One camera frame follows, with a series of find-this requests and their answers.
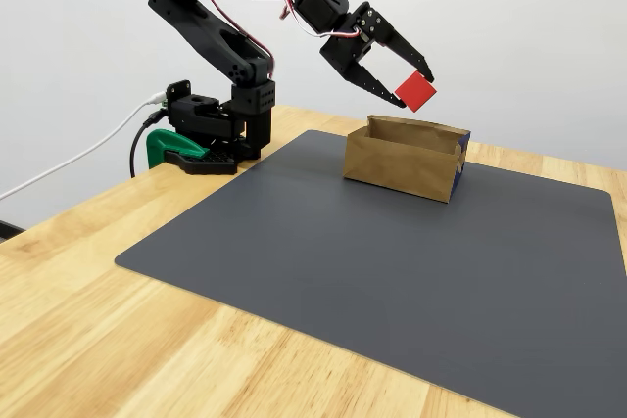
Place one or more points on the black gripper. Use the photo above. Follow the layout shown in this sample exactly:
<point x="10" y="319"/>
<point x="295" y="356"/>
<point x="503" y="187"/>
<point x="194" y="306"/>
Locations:
<point x="346" y="52"/>

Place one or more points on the red cube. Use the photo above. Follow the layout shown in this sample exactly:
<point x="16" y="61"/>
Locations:
<point x="415" y="91"/>

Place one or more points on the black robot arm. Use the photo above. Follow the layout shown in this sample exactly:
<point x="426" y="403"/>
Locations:
<point x="210" y="26"/>

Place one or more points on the brown paper bag box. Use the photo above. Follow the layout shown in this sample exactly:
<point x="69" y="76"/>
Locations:
<point x="397" y="168"/>

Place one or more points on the green table clamp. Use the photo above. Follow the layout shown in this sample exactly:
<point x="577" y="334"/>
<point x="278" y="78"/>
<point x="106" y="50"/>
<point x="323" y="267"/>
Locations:
<point x="169" y="144"/>

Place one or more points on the grey table mat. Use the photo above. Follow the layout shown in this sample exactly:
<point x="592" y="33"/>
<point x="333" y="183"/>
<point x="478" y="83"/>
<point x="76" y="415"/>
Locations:
<point x="392" y="300"/>

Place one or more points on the dark object at table edge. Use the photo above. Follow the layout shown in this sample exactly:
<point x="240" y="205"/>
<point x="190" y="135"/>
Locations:
<point x="9" y="229"/>

